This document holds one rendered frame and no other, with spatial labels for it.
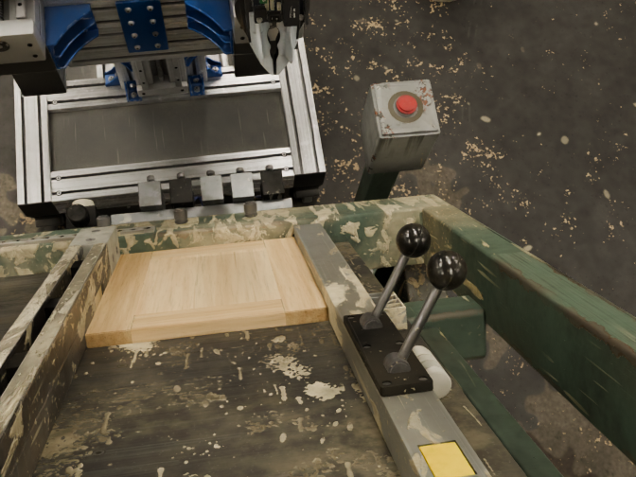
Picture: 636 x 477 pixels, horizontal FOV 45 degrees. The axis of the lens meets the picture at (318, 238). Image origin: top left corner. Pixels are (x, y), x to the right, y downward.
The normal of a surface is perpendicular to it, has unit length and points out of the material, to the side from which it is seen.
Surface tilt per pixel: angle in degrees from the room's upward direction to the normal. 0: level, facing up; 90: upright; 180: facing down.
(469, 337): 33
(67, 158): 0
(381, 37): 0
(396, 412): 57
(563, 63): 0
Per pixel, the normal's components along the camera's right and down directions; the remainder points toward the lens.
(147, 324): -0.07, -0.97
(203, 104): 0.08, -0.32
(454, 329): 0.14, 0.23
